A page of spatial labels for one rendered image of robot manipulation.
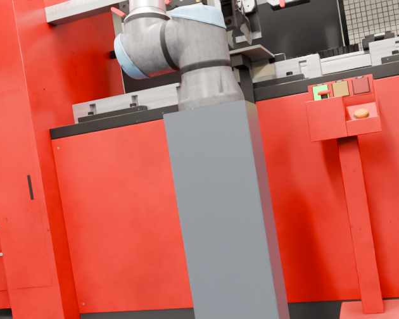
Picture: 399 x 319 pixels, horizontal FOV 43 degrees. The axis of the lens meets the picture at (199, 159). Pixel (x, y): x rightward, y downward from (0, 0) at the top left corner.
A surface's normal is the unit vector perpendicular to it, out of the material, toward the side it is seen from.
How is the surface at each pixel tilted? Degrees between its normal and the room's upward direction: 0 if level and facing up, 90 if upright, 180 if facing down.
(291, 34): 90
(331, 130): 90
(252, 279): 90
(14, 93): 90
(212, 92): 73
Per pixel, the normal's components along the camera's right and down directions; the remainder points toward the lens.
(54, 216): 0.93, -0.14
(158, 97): -0.32, 0.07
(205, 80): -0.11, -0.27
